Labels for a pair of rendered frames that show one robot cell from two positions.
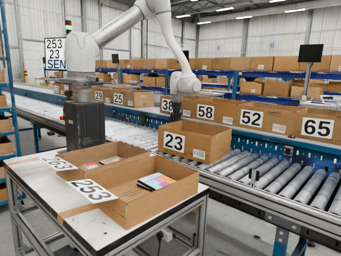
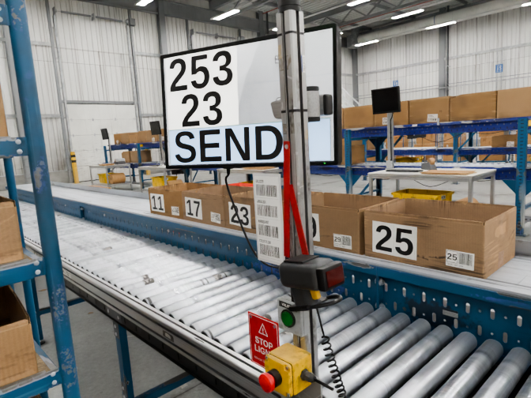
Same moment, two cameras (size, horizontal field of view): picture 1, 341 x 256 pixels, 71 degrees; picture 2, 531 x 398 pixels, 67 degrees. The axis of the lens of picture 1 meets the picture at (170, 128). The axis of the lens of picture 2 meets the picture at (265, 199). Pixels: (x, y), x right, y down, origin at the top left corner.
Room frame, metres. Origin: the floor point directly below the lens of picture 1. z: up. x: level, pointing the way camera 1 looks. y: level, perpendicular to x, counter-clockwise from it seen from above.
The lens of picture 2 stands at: (1.35, 0.87, 1.32)
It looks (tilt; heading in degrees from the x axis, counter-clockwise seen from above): 9 degrees down; 6
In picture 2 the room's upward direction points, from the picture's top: 3 degrees counter-clockwise
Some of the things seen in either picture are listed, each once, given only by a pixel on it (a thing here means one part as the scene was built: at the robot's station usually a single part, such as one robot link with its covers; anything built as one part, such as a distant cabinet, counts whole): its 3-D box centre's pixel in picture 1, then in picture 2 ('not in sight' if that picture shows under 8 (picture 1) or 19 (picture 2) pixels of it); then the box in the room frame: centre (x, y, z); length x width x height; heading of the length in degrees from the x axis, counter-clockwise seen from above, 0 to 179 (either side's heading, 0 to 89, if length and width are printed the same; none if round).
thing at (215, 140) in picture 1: (194, 139); not in sight; (1.54, -0.16, 0.83); 0.39 x 0.29 x 0.17; 54
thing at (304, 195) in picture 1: (311, 186); not in sight; (1.11, -0.71, 0.72); 0.52 x 0.05 x 0.05; 139
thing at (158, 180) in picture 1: (162, 183); not in sight; (0.99, 0.03, 0.78); 0.19 x 0.14 x 0.02; 44
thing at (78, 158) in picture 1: (104, 162); not in sight; (1.16, 0.33, 0.80); 0.38 x 0.28 x 0.10; 139
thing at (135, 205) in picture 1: (144, 184); not in sight; (0.93, 0.10, 0.80); 0.38 x 0.28 x 0.10; 136
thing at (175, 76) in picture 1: (178, 82); not in sight; (1.73, -0.04, 1.19); 0.13 x 0.11 x 0.16; 31
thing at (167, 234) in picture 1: (143, 222); not in sight; (1.23, 0.14, 0.41); 0.45 x 0.06 x 0.08; 47
